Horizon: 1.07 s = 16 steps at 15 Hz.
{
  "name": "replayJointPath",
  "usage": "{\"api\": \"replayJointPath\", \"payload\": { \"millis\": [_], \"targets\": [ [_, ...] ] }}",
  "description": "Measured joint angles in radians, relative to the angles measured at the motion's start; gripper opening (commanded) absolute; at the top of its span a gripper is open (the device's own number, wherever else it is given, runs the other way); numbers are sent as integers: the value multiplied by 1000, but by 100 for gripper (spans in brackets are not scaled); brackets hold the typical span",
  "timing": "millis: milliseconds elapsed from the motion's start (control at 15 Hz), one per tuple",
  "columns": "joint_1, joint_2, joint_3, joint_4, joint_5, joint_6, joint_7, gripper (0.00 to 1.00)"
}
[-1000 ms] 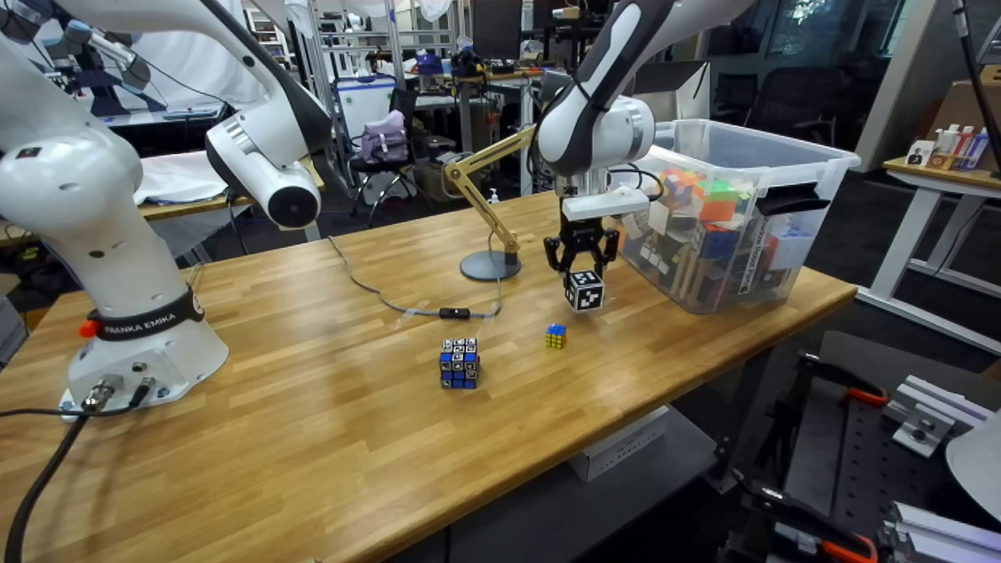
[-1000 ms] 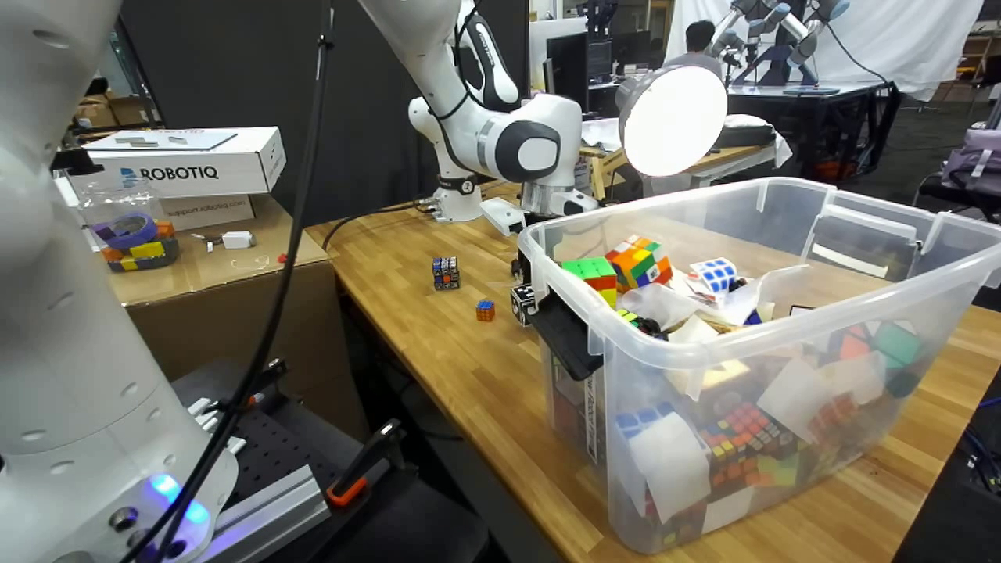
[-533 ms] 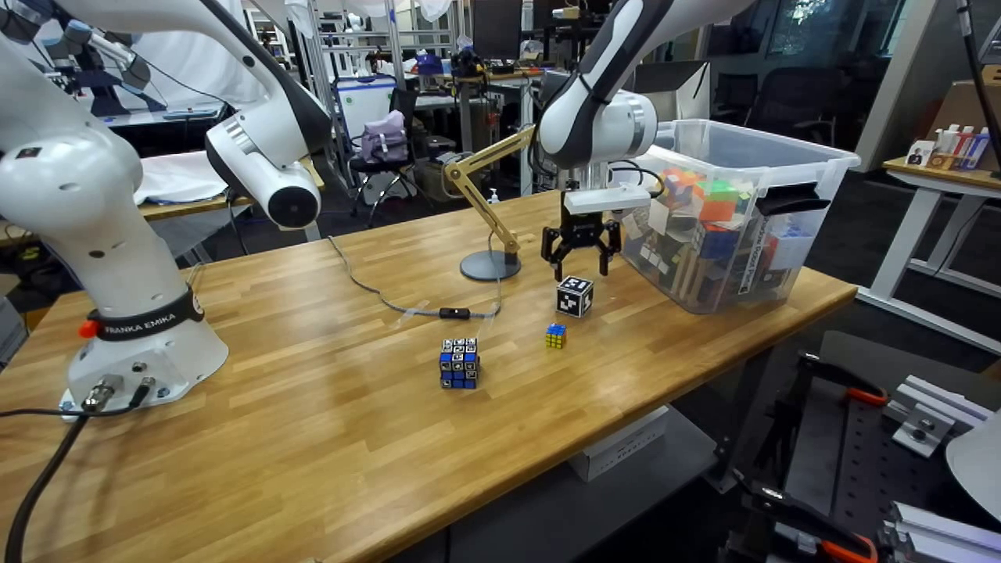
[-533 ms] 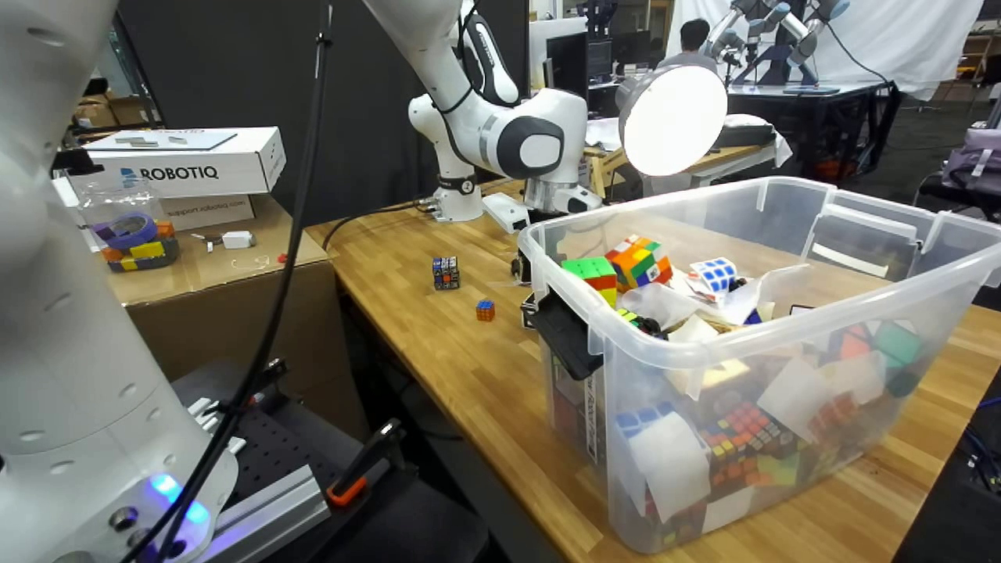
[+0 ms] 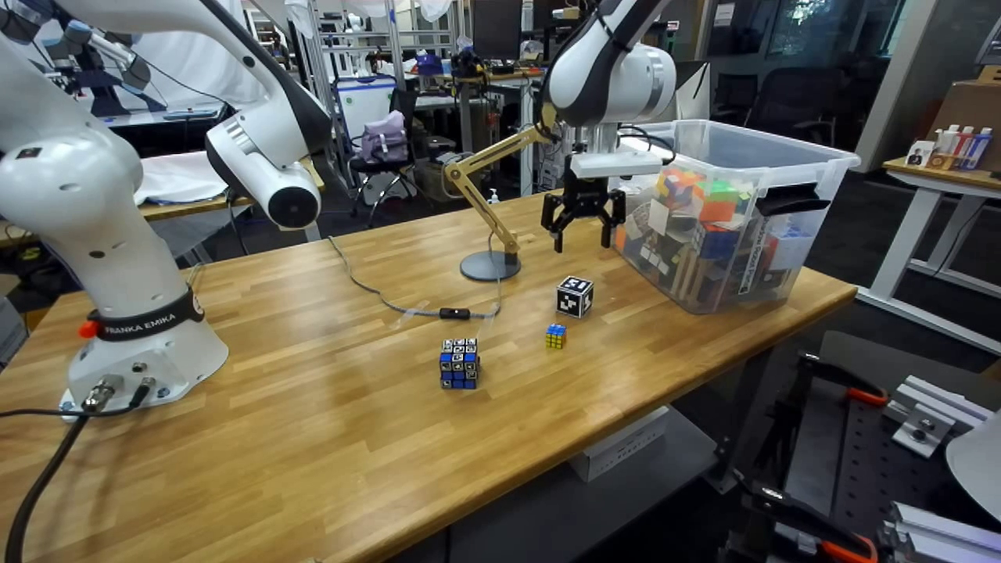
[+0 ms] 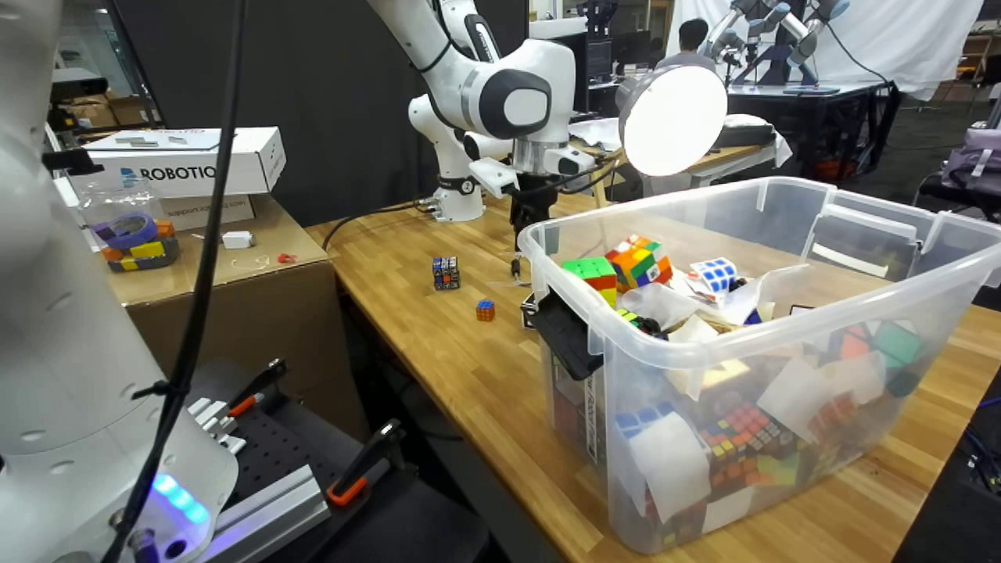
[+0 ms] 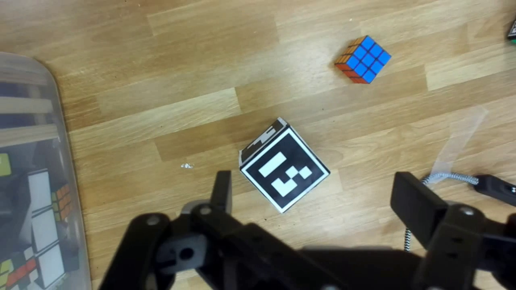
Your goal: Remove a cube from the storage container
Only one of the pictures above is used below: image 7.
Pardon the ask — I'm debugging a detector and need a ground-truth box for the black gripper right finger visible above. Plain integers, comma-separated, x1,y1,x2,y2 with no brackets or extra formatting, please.
390,173,516,290

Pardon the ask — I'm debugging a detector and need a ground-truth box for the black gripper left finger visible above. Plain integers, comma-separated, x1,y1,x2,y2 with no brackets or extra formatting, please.
98,170,295,290

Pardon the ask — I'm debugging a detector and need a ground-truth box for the black white tag cube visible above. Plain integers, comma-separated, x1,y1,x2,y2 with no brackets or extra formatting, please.
237,117,332,215

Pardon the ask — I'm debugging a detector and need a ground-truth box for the clear plastic storage container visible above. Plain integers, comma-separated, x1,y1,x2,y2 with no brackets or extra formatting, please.
0,52,93,290

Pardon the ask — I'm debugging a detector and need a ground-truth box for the small blue red Rubik's cube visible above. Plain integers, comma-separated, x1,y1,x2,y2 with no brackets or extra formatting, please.
333,34,393,86

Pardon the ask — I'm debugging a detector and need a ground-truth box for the dark multicolour puzzle cube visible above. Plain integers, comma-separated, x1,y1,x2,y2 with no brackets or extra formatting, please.
504,15,516,46

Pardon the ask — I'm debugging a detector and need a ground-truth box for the small black device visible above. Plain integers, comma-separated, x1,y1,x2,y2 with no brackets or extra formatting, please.
474,175,516,208

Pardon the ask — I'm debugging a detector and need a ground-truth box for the clear plastic strip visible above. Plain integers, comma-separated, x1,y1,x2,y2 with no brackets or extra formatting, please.
429,107,490,187

